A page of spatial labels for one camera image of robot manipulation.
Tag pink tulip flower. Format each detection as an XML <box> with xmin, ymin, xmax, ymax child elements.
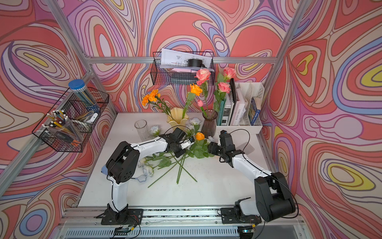
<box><xmin>197</xmin><ymin>100</ymin><xmax>208</xmax><ymax>118</ymax></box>

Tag white rose flower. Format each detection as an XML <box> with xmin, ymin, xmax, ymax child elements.
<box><xmin>142</xmin><ymin>165</ymin><xmax>154</xmax><ymax>177</ymax></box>
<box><xmin>150</xmin><ymin>125</ymin><xmax>161</xmax><ymax>137</ymax></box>
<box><xmin>190</xmin><ymin>117</ymin><xmax>201</xmax><ymax>125</ymax></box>

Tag yellow fluted glass vase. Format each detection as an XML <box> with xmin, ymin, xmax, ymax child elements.
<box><xmin>167</xmin><ymin>108</ymin><xmax>189</xmax><ymax>130</ymax></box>

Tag blue lid pencil jar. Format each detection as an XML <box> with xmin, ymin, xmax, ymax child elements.
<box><xmin>68</xmin><ymin>79</ymin><xmax>100</xmax><ymax>113</ymax></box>

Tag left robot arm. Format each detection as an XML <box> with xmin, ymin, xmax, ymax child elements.
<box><xmin>98</xmin><ymin>128</ymin><xmax>195</xmax><ymax>225</ymax></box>

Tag white pink book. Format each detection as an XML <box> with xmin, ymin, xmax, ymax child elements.
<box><xmin>230</xmin><ymin>88</ymin><xmax>246</xmax><ymax>126</ymax></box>

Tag orange marigold flower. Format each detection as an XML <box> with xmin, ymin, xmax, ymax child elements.
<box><xmin>148</xmin><ymin>90</ymin><xmax>171</xmax><ymax>116</ymax></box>
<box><xmin>142</xmin><ymin>95</ymin><xmax>150</xmax><ymax>106</ymax></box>

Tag orange rose flower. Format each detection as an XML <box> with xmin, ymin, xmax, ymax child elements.
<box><xmin>186</xmin><ymin>132</ymin><xmax>214</xmax><ymax>159</ymax></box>
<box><xmin>182</xmin><ymin>84</ymin><xmax>203</xmax><ymax>118</ymax></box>

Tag metal base rail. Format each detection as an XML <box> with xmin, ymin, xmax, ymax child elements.
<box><xmin>52</xmin><ymin>205</ymin><xmax>313</xmax><ymax>239</ymax></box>

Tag blue paperback book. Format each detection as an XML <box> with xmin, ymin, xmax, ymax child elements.
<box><xmin>248</xmin><ymin>97</ymin><xmax>262</xmax><ymax>125</ymax></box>

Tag white paper sheets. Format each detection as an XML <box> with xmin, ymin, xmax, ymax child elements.
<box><xmin>160</xmin><ymin>48</ymin><xmax>215</xmax><ymax>72</ymax></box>

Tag white plastic file organizer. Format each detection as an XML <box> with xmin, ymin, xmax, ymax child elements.
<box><xmin>216</xmin><ymin>82</ymin><xmax>264</xmax><ymax>134</ymax></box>

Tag black wire wall basket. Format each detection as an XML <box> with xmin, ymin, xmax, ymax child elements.
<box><xmin>150</xmin><ymin>50</ymin><xmax>215</xmax><ymax>86</ymax></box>

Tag large pink rose flower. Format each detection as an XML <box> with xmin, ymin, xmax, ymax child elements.
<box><xmin>196</xmin><ymin>69</ymin><xmax>210</xmax><ymax>105</ymax></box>

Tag purple ribbed glass vase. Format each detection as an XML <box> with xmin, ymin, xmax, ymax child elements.
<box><xmin>201</xmin><ymin>109</ymin><xmax>218</xmax><ymax>138</ymax></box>

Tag black wire side basket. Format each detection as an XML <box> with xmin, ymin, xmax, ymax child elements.
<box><xmin>32</xmin><ymin>88</ymin><xmax>109</xmax><ymax>152</ymax></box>

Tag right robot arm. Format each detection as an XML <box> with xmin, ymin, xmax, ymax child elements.
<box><xmin>208</xmin><ymin>130</ymin><xmax>299</xmax><ymax>225</ymax></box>

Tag clear glass vase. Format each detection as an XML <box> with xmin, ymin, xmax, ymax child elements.
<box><xmin>134</xmin><ymin>119</ymin><xmax>152</xmax><ymax>141</ymax></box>

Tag black tape roll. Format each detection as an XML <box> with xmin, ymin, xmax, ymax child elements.
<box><xmin>187</xmin><ymin>58</ymin><xmax>205</xmax><ymax>68</ymax></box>

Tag pen cup with pens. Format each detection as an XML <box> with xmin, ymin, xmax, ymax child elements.
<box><xmin>42</xmin><ymin>110</ymin><xmax>84</xmax><ymax>144</ymax></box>

